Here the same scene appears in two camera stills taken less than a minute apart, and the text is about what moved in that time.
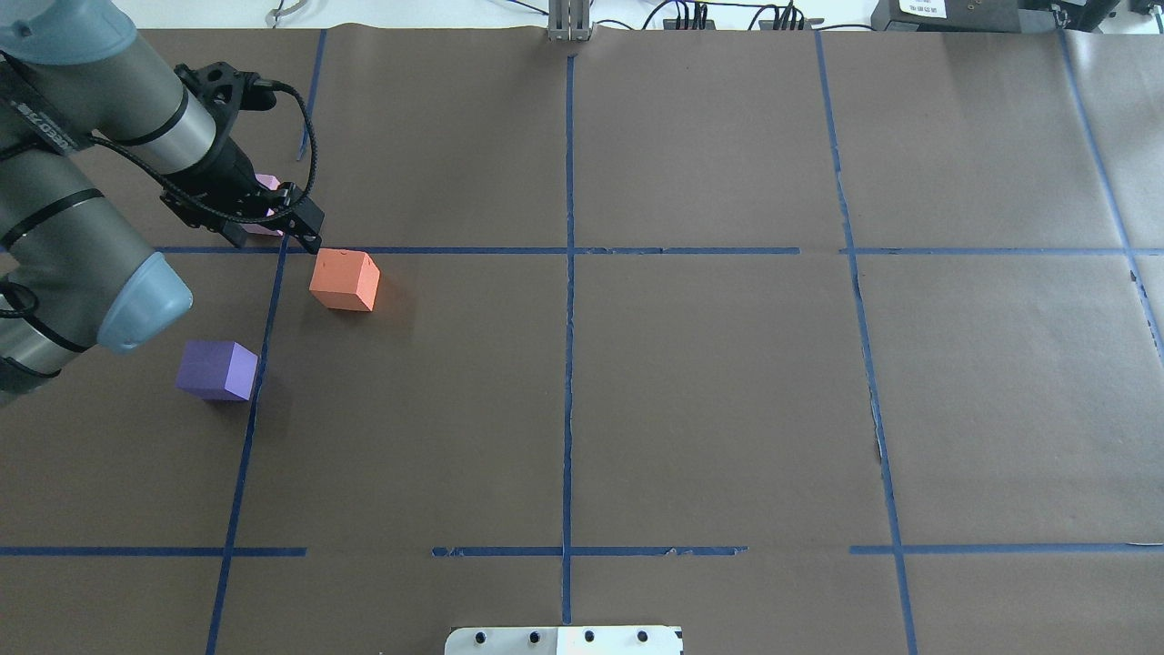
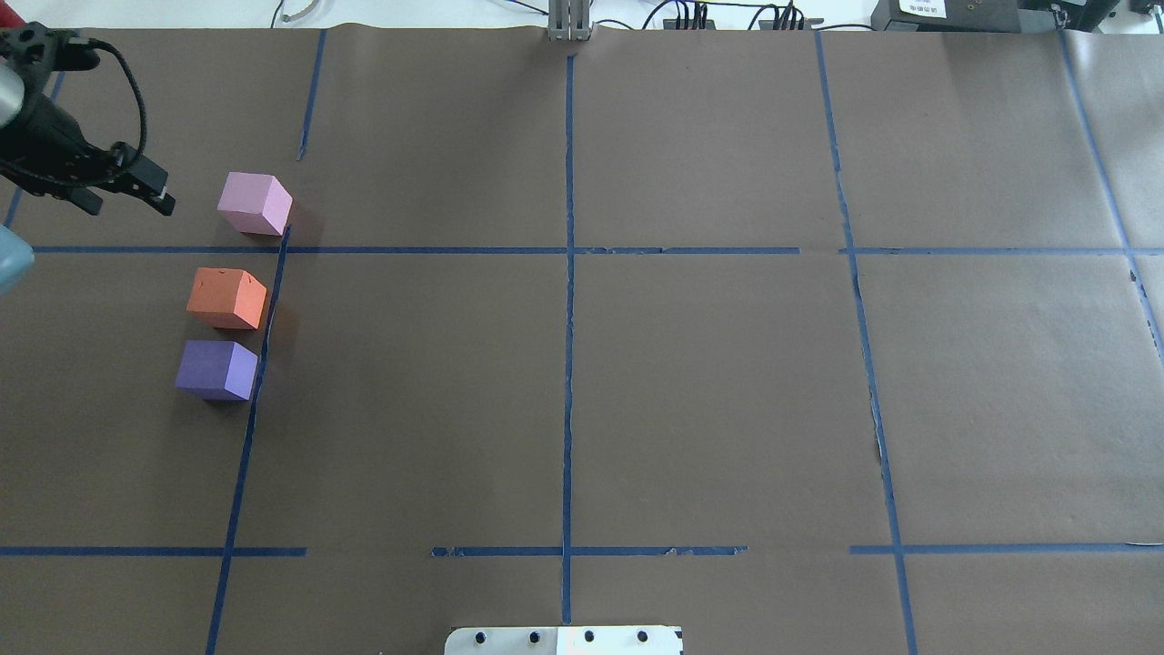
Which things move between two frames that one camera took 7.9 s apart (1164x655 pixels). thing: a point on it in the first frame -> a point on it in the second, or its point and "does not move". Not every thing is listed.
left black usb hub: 671,24 does not move
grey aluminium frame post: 568,20 does not move
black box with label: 992,15 does not move
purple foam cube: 216,370 does not move
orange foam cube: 345,279 -> 227,297
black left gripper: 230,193 -> 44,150
